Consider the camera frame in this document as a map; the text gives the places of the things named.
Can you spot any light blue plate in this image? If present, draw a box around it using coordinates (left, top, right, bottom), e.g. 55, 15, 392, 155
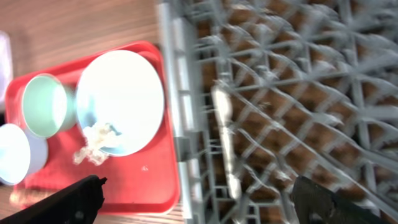
76, 50, 165, 156

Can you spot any white tissue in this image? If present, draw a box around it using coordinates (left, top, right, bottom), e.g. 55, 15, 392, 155
73, 122, 121, 166

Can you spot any grey dishwasher rack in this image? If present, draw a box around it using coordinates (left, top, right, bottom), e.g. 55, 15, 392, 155
158, 0, 397, 223

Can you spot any mint green bowl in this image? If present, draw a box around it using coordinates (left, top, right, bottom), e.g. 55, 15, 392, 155
21, 73, 76, 138

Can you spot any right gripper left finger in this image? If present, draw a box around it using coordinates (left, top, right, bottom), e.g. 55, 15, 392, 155
1, 175, 107, 224

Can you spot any white plastic spoon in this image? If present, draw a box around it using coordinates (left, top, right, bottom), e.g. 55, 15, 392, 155
211, 85, 241, 199

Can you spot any orange carrot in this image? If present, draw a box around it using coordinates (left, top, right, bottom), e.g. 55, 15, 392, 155
9, 189, 55, 207

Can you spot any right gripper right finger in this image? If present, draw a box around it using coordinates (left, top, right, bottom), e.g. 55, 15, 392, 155
292, 176, 385, 224

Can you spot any light blue rice bowl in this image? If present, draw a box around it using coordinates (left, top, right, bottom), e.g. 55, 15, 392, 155
1, 123, 49, 185

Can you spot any red serving tray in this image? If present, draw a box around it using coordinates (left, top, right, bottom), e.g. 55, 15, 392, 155
5, 40, 180, 215

